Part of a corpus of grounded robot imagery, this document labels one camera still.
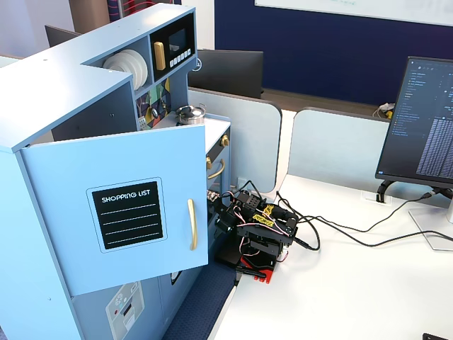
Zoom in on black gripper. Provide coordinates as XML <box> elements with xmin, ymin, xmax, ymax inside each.
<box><xmin>208</xmin><ymin>196</ymin><xmax>245</xmax><ymax>234</ymax></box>

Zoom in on red arm base clamp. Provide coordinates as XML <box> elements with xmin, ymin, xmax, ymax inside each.
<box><xmin>240</xmin><ymin>255</ymin><xmax>276</xmax><ymax>285</ymax></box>

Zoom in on blue shopping list cabinet door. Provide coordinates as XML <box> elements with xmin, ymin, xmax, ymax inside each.
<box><xmin>19</xmin><ymin>122</ymin><xmax>210</xmax><ymax>298</ymax></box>

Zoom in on grey desk divider panel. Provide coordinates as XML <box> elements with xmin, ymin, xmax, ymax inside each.
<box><xmin>287</xmin><ymin>107</ymin><xmax>393</xmax><ymax>194</ymax></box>
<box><xmin>187</xmin><ymin>86</ymin><xmax>283</xmax><ymax>194</ymax></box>

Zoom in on silver toy pot with lid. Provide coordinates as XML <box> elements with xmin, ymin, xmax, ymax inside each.
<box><xmin>176</xmin><ymin>103</ymin><xmax>207</xmax><ymax>125</ymax></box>

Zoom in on hanging toy kitchen utensil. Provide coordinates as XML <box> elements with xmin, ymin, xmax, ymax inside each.
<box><xmin>150</xmin><ymin>92</ymin><xmax>167</xmax><ymax>119</ymax></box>

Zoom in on black monitor back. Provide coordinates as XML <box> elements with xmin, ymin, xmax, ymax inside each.
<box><xmin>187</xmin><ymin>48</ymin><xmax>265</xmax><ymax>100</ymax></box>

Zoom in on white plates stack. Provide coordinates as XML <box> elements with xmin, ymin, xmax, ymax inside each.
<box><xmin>120</xmin><ymin>49</ymin><xmax>148</xmax><ymax>89</ymax></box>

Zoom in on white toy plate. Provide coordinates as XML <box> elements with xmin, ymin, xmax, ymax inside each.
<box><xmin>109</xmin><ymin>52</ymin><xmax>142</xmax><ymax>88</ymax></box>
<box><xmin>102</xmin><ymin>56</ymin><xmax>132</xmax><ymax>74</ymax></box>

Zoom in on light blue toy kitchen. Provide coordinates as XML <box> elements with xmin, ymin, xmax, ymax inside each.
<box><xmin>0</xmin><ymin>3</ymin><xmax>233</xmax><ymax>340</ymax></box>

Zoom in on white and yellow plug bundle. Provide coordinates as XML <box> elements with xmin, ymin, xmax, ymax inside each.
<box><xmin>372</xmin><ymin>102</ymin><xmax>396</xmax><ymax>120</ymax></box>

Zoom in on silver monitor stand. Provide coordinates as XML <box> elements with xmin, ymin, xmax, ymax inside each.
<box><xmin>408</xmin><ymin>201</ymin><xmax>453</xmax><ymax>252</ymax></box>

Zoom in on lit computer monitor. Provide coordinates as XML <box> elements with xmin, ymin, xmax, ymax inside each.
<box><xmin>374</xmin><ymin>55</ymin><xmax>453</xmax><ymax>188</ymax></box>

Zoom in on dark monitor back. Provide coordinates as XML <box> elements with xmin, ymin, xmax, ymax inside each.
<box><xmin>45</xmin><ymin>24</ymin><xmax>83</xmax><ymax>48</ymax></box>

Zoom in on gold cabinet door handle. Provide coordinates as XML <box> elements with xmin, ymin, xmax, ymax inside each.
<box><xmin>187</xmin><ymin>198</ymin><xmax>198</xmax><ymax>251</ymax></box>

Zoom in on gold oven door handle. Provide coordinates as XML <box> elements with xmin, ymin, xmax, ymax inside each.
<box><xmin>207</xmin><ymin>159</ymin><xmax>226</xmax><ymax>181</ymax></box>

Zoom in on black power cable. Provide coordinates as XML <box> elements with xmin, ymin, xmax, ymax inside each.
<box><xmin>275</xmin><ymin>191</ymin><xmax>453</xmax><ymax>253</ymax></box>

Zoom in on gold microwave door handle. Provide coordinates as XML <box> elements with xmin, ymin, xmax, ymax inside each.
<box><xmin>153</xmin><ymin>41</ymin><xmax>166</xmax><ymax>72</ymax></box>

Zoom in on white desk cable grommet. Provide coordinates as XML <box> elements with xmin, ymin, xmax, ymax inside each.
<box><xmin>360</xmin><ymin>190</ymin><xmax>393</xmax><ymax>205</ymax></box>

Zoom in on toy microwave yellow handle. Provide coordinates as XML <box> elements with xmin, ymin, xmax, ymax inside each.
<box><xmin>149</xmin><ymin>13</ymin><xmax>195</xmax><ymax>83</ymax></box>

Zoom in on black monitor cable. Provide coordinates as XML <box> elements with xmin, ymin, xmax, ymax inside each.
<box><xmin>375</xmin><ymin>179</ymin><xmax>396</xmax><ymax>203</ymax></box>

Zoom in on white wall whiteboard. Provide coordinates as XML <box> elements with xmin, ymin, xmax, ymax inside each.
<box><xmin>253</xmin><ymin>0</ymin><xmax>453</xmax><ymax>28</ymax></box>

